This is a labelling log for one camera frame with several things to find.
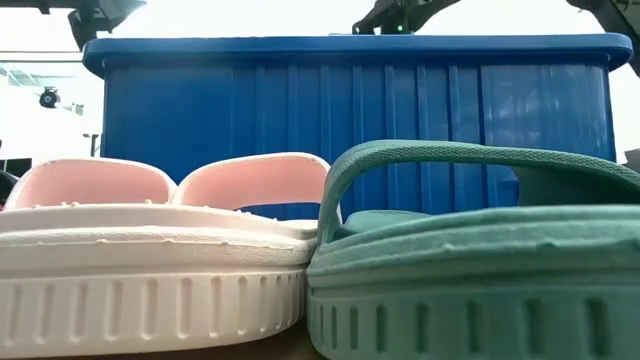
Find teal rubber slide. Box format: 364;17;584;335
305;138;640;360

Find black chair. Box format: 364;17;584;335
0;169;21;209

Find white slide pink lining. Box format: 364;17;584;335
0;157;319;360
172;151;344;240

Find black monitor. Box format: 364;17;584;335
0;157;34;177

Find dark thin post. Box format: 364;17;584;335
82;132;101;157

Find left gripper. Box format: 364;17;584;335
67;0;147;51

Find black ceiling-hung camera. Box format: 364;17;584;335
38;87;61;110

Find blue plastic bin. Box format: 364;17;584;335
82;32;634;221

